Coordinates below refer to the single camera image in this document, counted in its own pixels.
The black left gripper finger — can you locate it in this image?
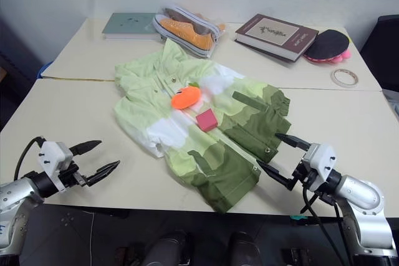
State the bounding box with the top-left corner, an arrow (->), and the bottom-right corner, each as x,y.
85,159 -> 121,187
69,140 -> 103,156

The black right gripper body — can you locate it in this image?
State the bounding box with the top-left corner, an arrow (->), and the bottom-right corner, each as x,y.
292,152 -> 316,189

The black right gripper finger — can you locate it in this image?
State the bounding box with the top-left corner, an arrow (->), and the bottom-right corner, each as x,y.
256,159 -> 297,191
274,133 -> 312,152

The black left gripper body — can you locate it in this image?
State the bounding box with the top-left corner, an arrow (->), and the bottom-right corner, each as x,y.
57,163 -> 90,189

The green patchwork zip jacket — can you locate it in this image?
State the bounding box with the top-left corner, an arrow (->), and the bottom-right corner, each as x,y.
113,38 -> 292,214

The clear adhesive tape roll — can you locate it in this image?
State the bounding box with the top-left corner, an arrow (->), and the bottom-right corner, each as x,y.
330,67 -> 358,87

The dark rounded shape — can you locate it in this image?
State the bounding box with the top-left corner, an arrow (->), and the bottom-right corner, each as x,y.
145,230 -> 191,266
228,231 -> 263,266

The pink rectangular block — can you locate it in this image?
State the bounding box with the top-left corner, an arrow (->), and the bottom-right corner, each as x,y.
195,108 -> 218,132

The black round pink-edged pad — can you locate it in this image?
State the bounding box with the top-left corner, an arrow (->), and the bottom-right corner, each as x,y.
303,29 -> 352,65

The brown hardcover book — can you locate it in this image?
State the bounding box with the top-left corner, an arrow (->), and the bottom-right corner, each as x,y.
234,13 -> 320,62

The orange plush carrot toy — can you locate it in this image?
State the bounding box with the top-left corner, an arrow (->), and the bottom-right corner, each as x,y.
170,82 -> 202,111

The black chair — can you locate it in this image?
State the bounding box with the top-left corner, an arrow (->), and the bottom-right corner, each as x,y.
359,14 -> 399,93

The grey-green hardcover book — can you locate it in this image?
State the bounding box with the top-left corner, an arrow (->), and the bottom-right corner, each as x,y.
102,12 -> 163,42

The orange canvas sneaker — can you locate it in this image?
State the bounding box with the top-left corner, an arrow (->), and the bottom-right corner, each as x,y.
158,17 -> 214,52

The orange sneaker in plastic bag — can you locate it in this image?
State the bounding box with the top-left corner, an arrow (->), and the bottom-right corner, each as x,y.
151,5 -> 228,59

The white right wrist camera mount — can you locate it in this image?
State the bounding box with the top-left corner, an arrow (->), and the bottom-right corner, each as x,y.
300,143 -> 338,191

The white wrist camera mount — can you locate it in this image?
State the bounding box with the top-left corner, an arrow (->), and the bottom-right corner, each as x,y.
37,141 -> 74,192
300,143 -> 338,191

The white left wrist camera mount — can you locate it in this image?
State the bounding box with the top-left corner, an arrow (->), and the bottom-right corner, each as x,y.
37,141 -> 74,192

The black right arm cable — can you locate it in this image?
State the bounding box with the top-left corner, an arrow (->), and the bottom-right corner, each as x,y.
299,184 -> 355,266

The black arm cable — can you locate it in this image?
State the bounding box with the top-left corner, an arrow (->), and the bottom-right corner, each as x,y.
13,136 -> 46,183
299,184 -> 355,266

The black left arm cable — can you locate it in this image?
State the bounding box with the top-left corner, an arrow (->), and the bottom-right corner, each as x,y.
13,136 -> 46,183

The thin white cord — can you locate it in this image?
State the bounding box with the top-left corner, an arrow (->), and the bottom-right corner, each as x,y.
89,212 -> 95,250

